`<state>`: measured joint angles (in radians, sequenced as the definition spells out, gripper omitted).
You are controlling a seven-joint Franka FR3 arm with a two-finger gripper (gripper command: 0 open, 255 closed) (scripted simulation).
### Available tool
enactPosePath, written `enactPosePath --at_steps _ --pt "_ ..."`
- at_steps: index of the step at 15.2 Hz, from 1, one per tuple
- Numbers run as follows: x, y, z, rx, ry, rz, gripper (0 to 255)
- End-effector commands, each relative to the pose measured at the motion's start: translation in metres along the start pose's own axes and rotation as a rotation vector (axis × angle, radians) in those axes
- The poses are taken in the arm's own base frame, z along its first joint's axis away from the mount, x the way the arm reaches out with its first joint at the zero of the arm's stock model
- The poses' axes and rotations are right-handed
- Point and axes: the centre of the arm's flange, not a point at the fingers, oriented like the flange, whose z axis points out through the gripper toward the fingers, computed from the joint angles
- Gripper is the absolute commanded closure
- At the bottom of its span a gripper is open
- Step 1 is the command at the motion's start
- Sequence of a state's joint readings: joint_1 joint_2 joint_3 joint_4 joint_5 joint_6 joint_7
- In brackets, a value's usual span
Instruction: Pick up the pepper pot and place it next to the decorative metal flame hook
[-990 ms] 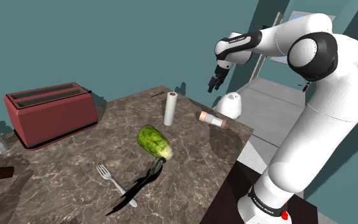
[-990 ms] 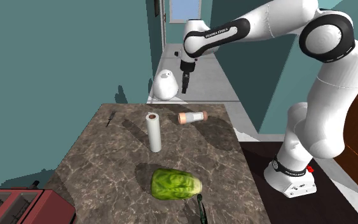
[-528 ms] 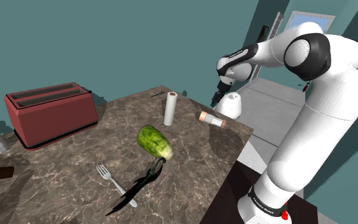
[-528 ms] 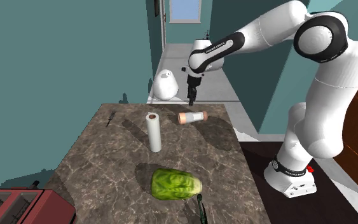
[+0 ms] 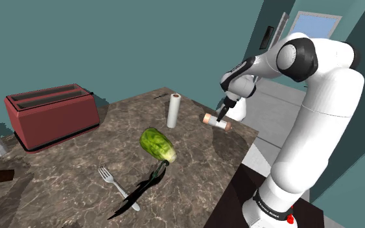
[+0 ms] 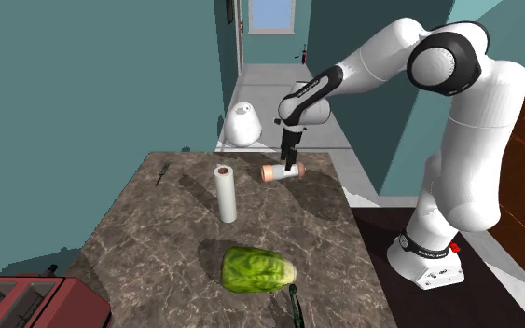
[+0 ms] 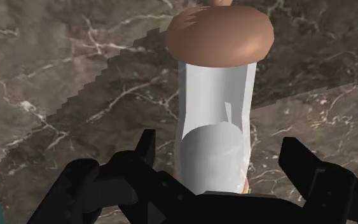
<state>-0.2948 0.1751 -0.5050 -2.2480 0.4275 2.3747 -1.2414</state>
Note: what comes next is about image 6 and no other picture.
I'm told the white cylinder with pink ends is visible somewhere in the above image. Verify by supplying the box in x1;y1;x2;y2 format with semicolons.
260;162;307;184

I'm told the white paper towel roll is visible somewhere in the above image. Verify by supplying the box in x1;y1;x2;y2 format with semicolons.
213;165;238;225

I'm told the green lettuce head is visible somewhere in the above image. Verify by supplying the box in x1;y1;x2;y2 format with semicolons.
220;246;297;294

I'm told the black knife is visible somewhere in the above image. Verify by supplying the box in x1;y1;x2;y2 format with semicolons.
154;161;173;187

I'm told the window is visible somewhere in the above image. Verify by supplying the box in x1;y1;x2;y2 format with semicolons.
247;0;297;34

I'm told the dark green utensil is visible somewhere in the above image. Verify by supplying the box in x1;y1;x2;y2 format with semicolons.
288;283;306;328

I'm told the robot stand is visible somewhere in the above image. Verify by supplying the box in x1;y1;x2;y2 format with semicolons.
351;207;525;328

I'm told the red toaster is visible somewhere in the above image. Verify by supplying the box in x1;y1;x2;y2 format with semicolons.
0;264;113;328

